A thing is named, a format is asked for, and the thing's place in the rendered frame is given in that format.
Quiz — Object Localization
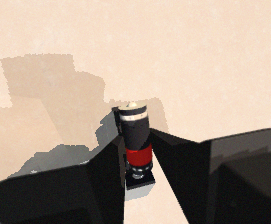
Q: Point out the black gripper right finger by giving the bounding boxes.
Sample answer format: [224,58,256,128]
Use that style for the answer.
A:
[150,128,271,224]

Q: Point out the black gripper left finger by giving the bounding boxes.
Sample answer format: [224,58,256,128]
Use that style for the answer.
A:
[0,133,127,224]

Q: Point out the black and red battery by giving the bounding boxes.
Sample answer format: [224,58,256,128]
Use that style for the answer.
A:
[118,102,153,175]

